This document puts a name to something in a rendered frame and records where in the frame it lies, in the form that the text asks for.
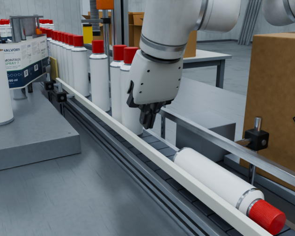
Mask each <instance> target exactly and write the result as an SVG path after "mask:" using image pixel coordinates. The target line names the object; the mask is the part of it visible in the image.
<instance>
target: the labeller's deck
mask: <svg viewBox="0 0 295 236"><path fill-rule="evenodd" d="M32 88H33V92H32V93H28V88H27V86H26V87H25V91H26V95H27V96H28V98H26V99H23V100H14V99H13V97H14V92H13V89H11V90H9V91H10V97H11V104H12V110H13V116H14V120H13V121H12V122H10V123H8V124H5V125H0V170H2V169H7V168H11V167H16V166H20V165H25V164H29V163H34V162H40V161H44V160H49V159H53V158H58V157H62V156H67V155H73V154H77V153H80V152H81V144H80V135H79V134H78V132H77V131H76V130H75V129H74V128H73V127H72V126H71V125H70V124H69V122H68V121H67V120H66V119H65V118H64V117H63V116H62V115H61V114H60V112H59V111H58V110H57V109H56V108H55V107H54V106H53V105H52V104H51V102H50V101H49V100H48V99H47V98H46V97H45V96H44V95H43V94H42V92H41V91H40V90H39V89H38V88H37V87H36V86H35V85H34V84H33V83H32Z"/></svg>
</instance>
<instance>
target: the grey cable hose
mask: <svg viewBox="0 0 295 236"><path fill-rule="evenodd" d="M89 2H90V13H91V15H90V16H91V18H90V19H99V10H97V8H96V0H90V1H89ZM91 24H92V33H93V36H100V35H101V31H100V26H99V22H93V23H91Z"/></svg>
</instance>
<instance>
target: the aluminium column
mask: <svg viewBox="0 0 295 236"><path fill-rule="evenodd" d="M113 7H114V9H113V10H111V34H112V59H113V46H114V45H119V44H122V45H127V47H129V25H128V0H113ZM113 61H114V59H113Z"/></svg>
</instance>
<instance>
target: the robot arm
mask: <svg viewBox="0 0 295 236"><path fill-rule="evenodd" d="M240 8H241V0H147V1H146V7H145V13H144V18H143V25H142V30H141V37H140V44H139V45H140V48H141V49H140V50H137V51H136V54H135V56H134V58H133V61H132V64H131V67H130V71H129V75H128V79H127V84H126V93H127V94H129V97H128V99H127V102H126V103H127V105H128V106H129V107H130V108H139V109H140V110H141V112H140V119H139V121H140V123H141V125H143V127H144V128H145V129H146V130H147V129H149V128H150V129H152V128H153V125H154V122H155V117H156V114H157V113H159V112H160V109H161V108H162V107H163V106H164V105H165V104H166V103H168V102H171V101H173V100H174V99H175V97H176V96H177V94H178V91H179V87H180V82H181V78H182V71H183V56H184V53H185V49H186V46H187V42H188V38H189V34H190V32H191V31H193V30H198V31H203V32H209V33H219V34H221V33H227V32H229V31H231V30H232V29H233V28H234V27H235V25H236V23H237V20H238V17H239V15H240ZM262 12H263V16H264V18H265V20H266V21H267V22H268V23H270V24H271V25H273V26H286V25H289V24H292V23H295V0H262Z"/></svg>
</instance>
